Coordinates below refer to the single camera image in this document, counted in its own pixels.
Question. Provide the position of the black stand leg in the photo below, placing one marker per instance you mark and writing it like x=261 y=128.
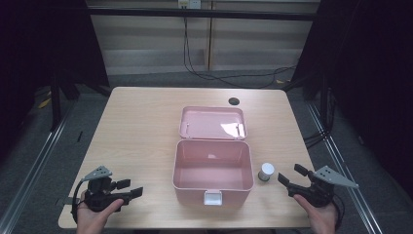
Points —
x=56 y=104

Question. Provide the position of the metal floor rail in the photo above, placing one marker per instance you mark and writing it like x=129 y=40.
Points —
x=29 y=175
x=344 y=162

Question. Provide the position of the person's left hand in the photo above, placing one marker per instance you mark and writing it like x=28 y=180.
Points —
x=92 y=219

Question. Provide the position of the small black floor object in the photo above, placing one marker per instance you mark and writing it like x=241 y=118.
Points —
x=80 y=136

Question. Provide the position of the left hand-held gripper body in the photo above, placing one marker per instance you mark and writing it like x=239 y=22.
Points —
x=97 y=195

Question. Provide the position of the black horizontal bar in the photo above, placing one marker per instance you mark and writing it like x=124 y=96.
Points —
x=201 y=13

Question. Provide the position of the pink plastic storage box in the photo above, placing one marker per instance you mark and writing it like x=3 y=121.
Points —
x=212 y=162

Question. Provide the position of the person's right hand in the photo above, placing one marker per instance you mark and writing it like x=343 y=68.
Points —
x=321 y=219

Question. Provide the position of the white wall power outlet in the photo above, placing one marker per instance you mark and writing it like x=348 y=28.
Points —
x=189 y=4

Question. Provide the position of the black curtain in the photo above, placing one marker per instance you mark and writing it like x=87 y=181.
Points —
x=42 y=48
x=370 y=81

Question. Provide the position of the yellow floor tape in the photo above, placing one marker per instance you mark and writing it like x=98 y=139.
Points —
x=45 y=103

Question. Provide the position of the small silver cylinder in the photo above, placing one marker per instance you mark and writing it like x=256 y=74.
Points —
x=266 y=171

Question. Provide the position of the black round desk grommet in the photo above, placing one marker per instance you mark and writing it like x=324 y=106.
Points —
x=233 y=101

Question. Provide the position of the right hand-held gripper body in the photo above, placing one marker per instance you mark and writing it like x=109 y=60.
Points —
x=316 y=193

